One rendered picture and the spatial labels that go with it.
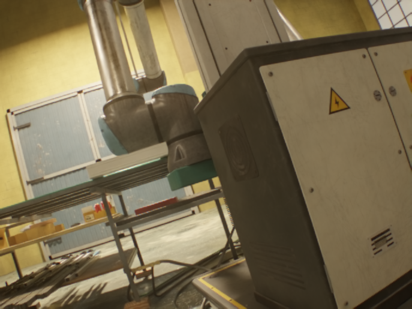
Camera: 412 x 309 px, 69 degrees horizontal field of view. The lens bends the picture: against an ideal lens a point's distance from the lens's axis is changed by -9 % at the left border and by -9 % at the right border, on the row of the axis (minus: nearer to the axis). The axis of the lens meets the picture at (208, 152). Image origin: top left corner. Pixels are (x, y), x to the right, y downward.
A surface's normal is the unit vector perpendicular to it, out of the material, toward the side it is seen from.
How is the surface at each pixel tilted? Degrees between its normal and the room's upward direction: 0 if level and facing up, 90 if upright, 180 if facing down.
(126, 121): 84
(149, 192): 90
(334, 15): 90
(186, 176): 90
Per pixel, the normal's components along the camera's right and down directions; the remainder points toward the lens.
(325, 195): 0.29, -0.18
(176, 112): 0.05, -0.07
